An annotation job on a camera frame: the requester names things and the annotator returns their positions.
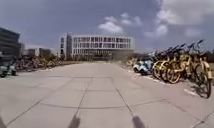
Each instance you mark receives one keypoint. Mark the row of yellow bicycles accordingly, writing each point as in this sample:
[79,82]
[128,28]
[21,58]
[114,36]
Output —
[181,65]

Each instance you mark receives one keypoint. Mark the teal scooter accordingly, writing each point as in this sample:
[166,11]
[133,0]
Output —
[3,69]

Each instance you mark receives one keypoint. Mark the row of parked bicycles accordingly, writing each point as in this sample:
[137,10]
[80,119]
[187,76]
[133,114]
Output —
[35,63]

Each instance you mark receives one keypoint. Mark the white multi-storey building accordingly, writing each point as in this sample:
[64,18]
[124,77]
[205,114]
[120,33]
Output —
[98,45]

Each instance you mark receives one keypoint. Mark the robot's own part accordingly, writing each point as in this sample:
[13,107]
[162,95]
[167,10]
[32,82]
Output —
[74,121]
[138,121]

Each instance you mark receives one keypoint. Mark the dark glass building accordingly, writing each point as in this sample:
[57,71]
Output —
[6,41]

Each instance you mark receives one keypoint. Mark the white and blue scooter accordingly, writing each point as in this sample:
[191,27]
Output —
[141,66]

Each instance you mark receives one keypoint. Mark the grey paved plaza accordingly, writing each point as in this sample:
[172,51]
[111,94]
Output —
[95,96]

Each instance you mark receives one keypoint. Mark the low grey building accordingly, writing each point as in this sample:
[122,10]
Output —
[38,52]

